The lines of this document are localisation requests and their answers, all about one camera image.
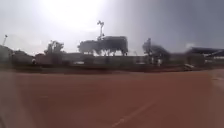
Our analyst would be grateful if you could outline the low building with flat roof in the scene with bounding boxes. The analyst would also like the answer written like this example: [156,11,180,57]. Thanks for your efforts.
[184,46,224,69]

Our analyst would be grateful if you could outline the long low building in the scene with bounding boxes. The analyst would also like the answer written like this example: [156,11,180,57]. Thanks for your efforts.
[33,52,149,67]

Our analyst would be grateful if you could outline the clump of dark trees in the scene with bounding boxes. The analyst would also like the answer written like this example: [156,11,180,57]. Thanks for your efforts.
[77,35,129,57]

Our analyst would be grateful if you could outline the small tree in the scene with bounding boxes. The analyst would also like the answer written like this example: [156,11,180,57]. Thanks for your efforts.
[43,39,66,56]

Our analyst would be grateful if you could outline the lone dark tree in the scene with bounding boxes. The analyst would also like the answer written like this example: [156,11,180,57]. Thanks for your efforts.
[142,37,170,66]

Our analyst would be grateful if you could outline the dark building with trees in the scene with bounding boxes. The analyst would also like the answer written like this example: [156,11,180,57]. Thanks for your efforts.
[0,44,35,65]

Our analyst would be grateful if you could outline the thin pale pole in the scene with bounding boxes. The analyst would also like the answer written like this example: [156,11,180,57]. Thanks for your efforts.
[2,33,9,47]

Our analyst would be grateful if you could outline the floodlight pole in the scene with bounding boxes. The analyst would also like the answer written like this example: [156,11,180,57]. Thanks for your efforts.
[96,20,106,42]

